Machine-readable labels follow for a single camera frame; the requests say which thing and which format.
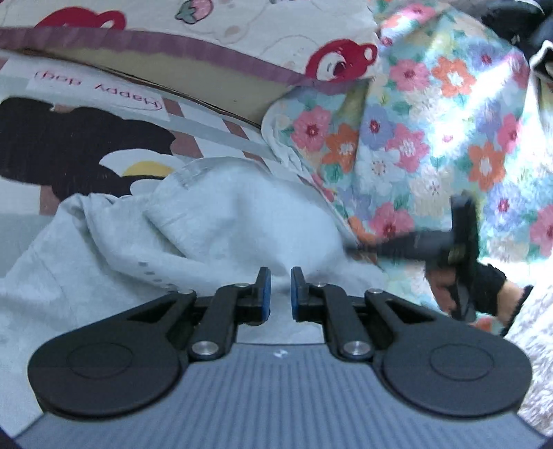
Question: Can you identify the floral patchwork quilt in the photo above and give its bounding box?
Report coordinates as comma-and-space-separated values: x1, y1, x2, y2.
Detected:
262, 1, 552, 348

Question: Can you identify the right hand with black glove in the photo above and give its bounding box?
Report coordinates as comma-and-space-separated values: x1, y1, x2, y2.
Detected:
424, 263, 506, 315

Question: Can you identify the red bear print bedsheet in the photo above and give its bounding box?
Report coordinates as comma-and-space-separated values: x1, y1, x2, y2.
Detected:
1, 1, 379, 90

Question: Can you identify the light grey printed t-shirt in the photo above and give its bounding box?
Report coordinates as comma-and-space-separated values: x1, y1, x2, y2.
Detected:
1, 158, 386, 435

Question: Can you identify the checked happy dog rug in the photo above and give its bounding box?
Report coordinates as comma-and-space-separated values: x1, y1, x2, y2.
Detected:
0, 48, 282, 277

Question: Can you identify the right forearm black fuzzy cuff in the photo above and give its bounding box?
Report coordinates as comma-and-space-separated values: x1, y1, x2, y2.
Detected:
496, 280, 533, 338

